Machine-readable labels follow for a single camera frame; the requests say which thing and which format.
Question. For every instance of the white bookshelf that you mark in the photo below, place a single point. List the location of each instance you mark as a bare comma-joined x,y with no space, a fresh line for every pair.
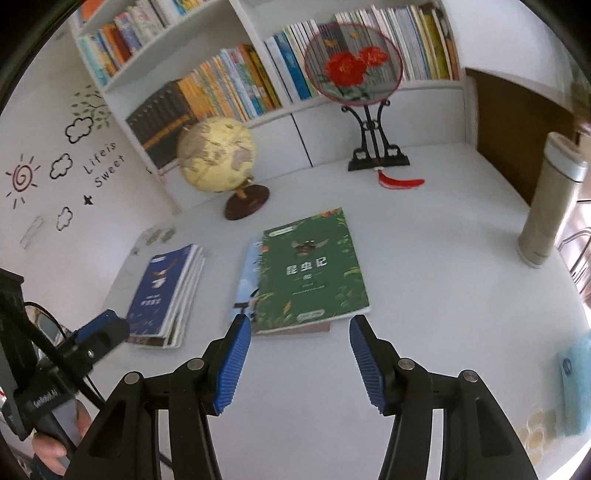
415,120

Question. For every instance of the navy blue bird book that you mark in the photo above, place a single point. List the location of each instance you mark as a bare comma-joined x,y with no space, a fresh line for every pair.
159,286

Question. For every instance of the dark green beetle book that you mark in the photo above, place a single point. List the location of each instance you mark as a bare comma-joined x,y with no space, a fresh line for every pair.
309,277

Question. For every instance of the round floral table sticker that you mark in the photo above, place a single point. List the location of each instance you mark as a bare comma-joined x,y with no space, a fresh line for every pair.
167,234
150,235

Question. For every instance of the tree wall sticker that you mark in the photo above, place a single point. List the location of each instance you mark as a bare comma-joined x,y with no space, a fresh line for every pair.
90,106

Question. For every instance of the row of black shelf books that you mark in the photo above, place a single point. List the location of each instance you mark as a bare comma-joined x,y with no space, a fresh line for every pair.
161,124

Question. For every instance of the grey metal chair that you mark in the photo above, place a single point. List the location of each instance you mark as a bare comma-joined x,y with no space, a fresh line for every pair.
577,258

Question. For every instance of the cloud wall sticker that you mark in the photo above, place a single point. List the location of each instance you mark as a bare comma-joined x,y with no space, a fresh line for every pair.
60,165
78,129
63,217

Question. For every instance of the clear wall holder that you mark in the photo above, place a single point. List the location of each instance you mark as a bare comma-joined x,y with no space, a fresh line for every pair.
31,230

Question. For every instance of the person's left hand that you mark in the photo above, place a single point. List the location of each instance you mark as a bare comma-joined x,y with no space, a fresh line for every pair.
51,454

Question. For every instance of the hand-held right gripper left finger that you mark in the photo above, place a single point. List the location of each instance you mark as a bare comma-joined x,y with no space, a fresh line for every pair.
231,364

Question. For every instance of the brown wooden board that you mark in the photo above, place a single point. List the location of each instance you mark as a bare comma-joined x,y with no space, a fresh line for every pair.
508,115

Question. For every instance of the light blue towel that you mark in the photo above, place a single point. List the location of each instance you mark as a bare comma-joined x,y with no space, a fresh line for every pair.
575,383

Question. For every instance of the cream globe on wooden stand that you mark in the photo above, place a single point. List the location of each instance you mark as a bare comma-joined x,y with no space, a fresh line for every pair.
214,152

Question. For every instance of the row of orange shelf books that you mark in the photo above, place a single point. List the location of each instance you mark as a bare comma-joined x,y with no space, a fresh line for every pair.
231,83

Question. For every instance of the row of colourful shelf books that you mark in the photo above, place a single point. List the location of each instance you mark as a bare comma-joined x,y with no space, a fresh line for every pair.
120,41
429,50

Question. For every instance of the bird wall sticker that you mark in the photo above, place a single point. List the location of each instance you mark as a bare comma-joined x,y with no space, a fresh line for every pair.
87,199

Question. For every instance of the round red flower fan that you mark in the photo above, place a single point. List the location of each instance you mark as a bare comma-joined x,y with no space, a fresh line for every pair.
353,62

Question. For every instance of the light blue poets book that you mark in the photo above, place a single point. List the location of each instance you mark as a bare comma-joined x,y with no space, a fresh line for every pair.
247,277

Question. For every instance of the sun wall sticker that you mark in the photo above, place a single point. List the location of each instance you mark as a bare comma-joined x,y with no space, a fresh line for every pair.
21,177

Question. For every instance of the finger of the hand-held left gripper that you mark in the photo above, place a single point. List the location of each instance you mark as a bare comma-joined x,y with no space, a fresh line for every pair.
94,323
101,344

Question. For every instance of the beige thermos bottle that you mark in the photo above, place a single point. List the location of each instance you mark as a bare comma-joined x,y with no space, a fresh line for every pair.
551,198

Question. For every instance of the red tassel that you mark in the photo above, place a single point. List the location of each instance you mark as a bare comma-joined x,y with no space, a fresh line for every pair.
397,182

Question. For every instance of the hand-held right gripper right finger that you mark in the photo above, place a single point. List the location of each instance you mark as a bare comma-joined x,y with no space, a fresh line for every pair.
369,364

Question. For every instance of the lettering wall sticker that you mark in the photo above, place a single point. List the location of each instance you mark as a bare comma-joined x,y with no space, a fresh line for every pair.
104,164

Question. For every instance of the small pile of thin books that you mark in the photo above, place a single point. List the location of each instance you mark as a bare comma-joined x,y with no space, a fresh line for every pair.
187,314

